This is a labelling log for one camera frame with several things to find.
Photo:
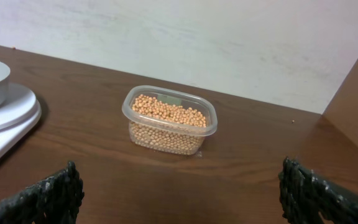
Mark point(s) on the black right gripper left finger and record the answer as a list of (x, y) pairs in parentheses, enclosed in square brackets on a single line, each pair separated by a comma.
[(56, 199)]

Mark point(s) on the white digital kitchen scale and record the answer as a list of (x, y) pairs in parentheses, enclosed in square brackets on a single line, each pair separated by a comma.
[(18, 115)]

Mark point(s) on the soybeans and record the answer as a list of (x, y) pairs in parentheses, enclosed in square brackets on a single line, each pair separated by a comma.
[(166, 127)]

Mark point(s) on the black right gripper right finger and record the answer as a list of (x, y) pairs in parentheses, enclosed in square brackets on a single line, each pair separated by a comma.
[(309, 198)]

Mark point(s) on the clear plastic bean container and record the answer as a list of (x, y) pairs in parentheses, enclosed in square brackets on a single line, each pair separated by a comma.
[(173, 97)]

